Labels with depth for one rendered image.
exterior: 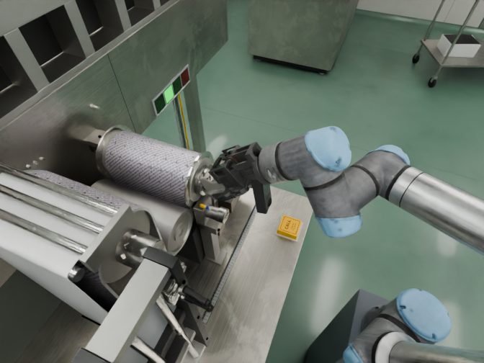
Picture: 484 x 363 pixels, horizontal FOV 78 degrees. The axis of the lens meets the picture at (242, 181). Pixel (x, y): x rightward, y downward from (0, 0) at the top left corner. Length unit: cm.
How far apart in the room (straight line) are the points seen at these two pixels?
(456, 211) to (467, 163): 255
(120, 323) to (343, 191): 38
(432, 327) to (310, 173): 47
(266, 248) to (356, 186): 56
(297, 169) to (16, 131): 58
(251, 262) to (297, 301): 96
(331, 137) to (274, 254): 62
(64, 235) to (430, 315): 75
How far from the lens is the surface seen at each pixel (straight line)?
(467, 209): 57
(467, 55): 401
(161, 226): 73
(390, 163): 61
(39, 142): 82
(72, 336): 107
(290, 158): 52
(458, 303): 231
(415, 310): 83
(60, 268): 50
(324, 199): 52
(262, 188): 62
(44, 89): 81
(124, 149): 80
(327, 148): 48
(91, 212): 53
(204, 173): 73
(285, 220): 108
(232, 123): 286
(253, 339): 95
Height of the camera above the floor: 184
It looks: 51 degrees down
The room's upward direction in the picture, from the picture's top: straight up
